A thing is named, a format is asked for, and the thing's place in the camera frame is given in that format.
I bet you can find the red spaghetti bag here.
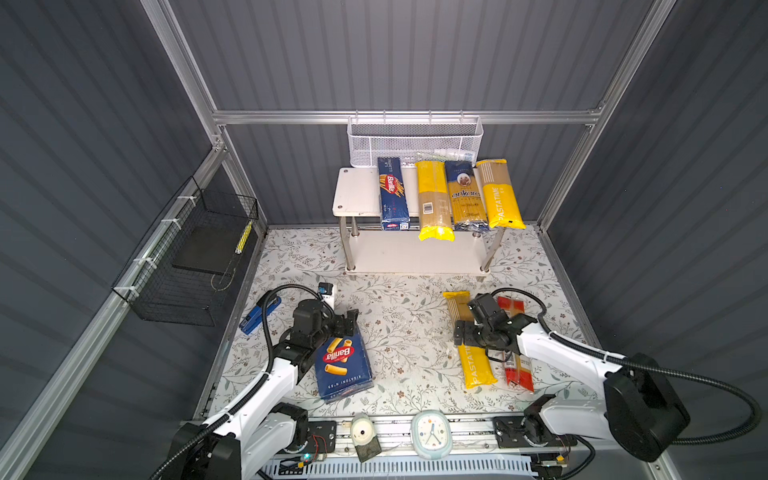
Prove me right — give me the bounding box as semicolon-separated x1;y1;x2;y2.
497;296;535;392

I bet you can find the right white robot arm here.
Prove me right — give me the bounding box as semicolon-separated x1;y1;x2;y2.
454;293;690;462

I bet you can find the black wire mesh basket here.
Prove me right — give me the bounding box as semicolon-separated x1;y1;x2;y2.
113;179;260;327

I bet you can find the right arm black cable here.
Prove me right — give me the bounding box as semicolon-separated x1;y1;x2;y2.
490;286;763;446

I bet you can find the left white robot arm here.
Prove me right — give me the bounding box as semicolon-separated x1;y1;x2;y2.
151;298;359;479

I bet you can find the blue Ankara spaghetti bag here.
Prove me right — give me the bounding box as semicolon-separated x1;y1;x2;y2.
445;161;489;233

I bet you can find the tape roll dispenser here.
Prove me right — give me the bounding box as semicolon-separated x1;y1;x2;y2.
350;413;383;463

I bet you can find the aluminium mounting rail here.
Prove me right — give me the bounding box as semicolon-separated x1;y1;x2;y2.
176;410;652;480

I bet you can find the blue Barilla rigatoni box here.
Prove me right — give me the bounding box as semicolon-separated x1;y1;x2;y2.
315;330;373;403

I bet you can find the white two-tier shelf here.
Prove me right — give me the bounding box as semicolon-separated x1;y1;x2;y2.
332;167;505;276

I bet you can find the yellow green marker pen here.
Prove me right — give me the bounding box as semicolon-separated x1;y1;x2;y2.
234;221;253;255

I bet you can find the yellow Pastatime spaghetti bag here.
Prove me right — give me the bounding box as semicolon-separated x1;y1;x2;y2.
476;159;526;230

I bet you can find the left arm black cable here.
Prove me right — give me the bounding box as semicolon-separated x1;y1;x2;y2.
146;283;328;480

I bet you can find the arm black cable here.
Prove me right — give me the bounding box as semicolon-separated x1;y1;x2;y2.
490;286;763;446
146;283;328;480

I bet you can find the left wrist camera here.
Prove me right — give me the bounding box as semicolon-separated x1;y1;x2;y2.
318;282;336;311

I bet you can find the white analog clock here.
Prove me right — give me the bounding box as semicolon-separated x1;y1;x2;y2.
411;410;453;460

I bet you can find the yellow clear spaghetti bag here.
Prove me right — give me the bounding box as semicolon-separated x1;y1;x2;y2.
416;160;455;242

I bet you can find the blue stapler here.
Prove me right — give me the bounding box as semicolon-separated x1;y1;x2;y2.
239;295;281;335

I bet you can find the white wire mesh basket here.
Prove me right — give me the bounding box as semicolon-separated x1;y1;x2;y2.
346;116;484;168

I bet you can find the blue Barilla spaghetti box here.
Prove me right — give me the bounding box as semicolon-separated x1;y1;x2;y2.
377;157;410;231

